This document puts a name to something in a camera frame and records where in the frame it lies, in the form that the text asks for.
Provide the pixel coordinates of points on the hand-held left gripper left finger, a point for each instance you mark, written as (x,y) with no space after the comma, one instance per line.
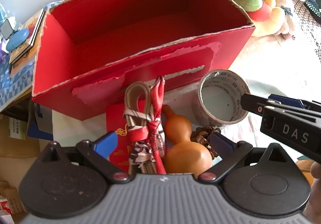
(107,143)

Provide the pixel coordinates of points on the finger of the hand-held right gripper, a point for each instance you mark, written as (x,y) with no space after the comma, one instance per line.
(250,103)
(286,101)

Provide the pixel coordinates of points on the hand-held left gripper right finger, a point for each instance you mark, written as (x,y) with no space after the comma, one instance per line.
(220,141)

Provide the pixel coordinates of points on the small red gift box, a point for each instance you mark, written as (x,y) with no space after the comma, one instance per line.
(115,118)

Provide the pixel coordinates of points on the printed tape roll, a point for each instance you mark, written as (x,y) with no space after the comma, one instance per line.
(227,79)

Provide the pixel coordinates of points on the orange gourd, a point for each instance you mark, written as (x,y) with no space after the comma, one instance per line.
(185,156)

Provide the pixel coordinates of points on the beige belt with red scarf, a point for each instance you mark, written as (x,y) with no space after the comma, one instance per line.
(153,136)

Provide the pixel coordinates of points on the red cardboard box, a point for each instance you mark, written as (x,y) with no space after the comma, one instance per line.
(100,83)

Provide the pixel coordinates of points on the person's right hand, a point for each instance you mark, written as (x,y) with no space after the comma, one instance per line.
(315,170)

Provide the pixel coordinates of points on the blue white carton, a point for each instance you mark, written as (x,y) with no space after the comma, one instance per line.
(41,123)

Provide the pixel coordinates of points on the brown patterned cloth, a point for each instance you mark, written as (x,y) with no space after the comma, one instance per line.
(311,36)

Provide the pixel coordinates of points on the white plush toy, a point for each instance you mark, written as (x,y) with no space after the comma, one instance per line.
(288,22)

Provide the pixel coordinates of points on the yellow plush toy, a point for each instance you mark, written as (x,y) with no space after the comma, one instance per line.
(275,17)

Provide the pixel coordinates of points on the white printed carton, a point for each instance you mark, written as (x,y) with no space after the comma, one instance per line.
(17,127)

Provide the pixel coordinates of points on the brown cardboard carton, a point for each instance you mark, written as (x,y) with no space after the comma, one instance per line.
(15,151)

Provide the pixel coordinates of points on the dark teal toothed object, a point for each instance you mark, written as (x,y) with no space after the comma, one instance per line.
(313,3)

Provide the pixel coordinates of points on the blue checked towel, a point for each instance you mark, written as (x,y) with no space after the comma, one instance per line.
(12,83)

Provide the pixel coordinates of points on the blue glasses case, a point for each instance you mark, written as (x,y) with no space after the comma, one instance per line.
(17,38)

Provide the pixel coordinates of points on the orange cover book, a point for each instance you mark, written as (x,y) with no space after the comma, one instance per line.
(35,22)

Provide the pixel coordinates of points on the small standing mirror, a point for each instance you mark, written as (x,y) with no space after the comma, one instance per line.
(5,29)

